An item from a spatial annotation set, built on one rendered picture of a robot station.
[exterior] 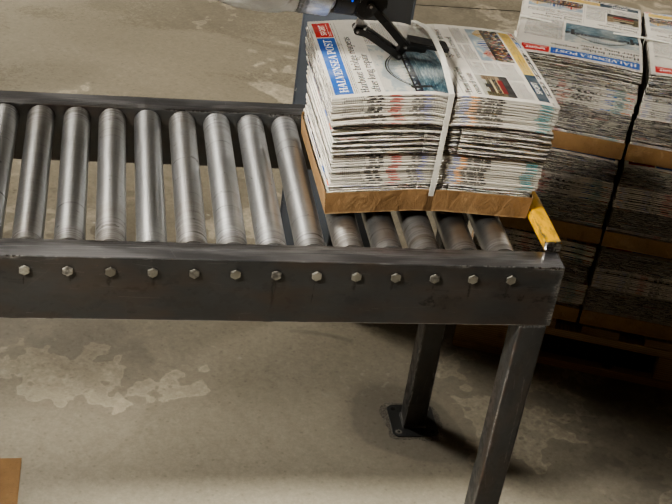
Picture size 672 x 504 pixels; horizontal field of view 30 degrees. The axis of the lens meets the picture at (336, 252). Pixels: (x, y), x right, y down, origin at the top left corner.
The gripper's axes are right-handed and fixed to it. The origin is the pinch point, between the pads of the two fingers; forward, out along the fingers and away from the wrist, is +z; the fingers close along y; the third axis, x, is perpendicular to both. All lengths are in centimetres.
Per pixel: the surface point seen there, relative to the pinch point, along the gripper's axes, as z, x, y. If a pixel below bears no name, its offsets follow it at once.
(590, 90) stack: 52, -48, 33
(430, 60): -1.3, 0.8, 9.6
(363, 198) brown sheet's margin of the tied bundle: -10.4, 13.9, 30.2
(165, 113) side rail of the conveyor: -42, -22, 38
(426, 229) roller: 0.8, 17.1, 33.0
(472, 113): 4.0, 13.4, 12.2
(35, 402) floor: -59, -30, 119
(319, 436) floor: 4, -19, 113
